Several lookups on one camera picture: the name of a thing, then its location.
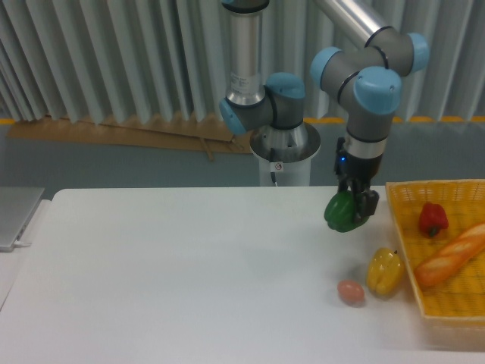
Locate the green bell pepper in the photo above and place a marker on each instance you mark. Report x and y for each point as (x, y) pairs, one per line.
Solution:
(339, 213)

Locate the orange baguette bread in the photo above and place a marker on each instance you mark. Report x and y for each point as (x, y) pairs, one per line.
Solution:
(445, 262)

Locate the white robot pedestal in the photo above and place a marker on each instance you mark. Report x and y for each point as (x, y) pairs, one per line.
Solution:
(284, 167)

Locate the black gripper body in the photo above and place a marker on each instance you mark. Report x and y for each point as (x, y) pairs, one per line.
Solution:
(356, 159)

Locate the red bell pepper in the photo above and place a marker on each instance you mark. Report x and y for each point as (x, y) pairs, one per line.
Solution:
(432, 219)

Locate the brown egg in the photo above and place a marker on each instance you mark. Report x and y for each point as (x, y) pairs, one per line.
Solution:
(350, 291)

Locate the yellow woven basket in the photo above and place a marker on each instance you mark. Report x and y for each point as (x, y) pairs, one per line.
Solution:
(459, 300)

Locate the brown cardboard sheet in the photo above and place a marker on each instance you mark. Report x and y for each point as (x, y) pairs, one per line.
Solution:
(209, 135)

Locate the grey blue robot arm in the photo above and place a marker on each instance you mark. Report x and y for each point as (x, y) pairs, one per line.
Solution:
(366, 83)

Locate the yellow bell pepper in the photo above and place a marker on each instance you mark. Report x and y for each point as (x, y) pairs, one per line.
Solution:
(385, 271)

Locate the silver laptop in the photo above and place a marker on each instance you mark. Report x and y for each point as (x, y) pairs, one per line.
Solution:
(18, 205)

